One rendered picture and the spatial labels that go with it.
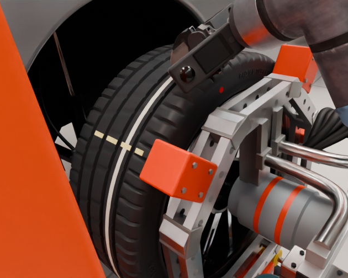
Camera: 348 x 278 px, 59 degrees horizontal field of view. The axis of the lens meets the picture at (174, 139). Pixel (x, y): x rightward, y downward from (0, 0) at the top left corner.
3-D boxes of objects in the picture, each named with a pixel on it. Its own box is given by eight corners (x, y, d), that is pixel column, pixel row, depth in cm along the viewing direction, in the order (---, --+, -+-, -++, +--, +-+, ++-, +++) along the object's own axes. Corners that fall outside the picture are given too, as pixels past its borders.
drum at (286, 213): (256, 197, 84) (257, 154, 76) (338, 235, 70) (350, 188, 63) (225, 229, 76) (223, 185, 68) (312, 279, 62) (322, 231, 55)
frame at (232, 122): (286, 207, 106) (302, 50, 77) (305, 216, 102) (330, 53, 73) (179, 338, 75) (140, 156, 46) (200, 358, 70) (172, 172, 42)
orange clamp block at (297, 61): (279, 88, 76) (291, 53, 75) (310, 95, 72) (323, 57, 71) (268, 81, 71) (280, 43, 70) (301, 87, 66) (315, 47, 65)
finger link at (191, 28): (188, 59, 57) (217, 43, 50) (182, 64, 57) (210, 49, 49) (173, 37, 56) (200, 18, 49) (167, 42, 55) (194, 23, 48)
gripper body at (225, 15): (231, 52, 57) (284, 27, 47) (204, 78, 53) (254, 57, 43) (209, 16, 55) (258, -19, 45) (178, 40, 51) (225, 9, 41)
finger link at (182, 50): (187, 54, 63) (215, 38, 55) (168, 70, 61) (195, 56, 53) (178, 42, 62) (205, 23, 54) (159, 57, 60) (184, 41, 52)
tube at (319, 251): (263, 160, 65) (265, 116, 59) (365, 198, 53) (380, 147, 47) (212, 209, 55) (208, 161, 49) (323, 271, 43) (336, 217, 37)
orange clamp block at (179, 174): (185, 150, 56) (154, 137, 49) (220, 166, 51) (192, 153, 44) (169, 186, 55) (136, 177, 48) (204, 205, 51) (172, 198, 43)
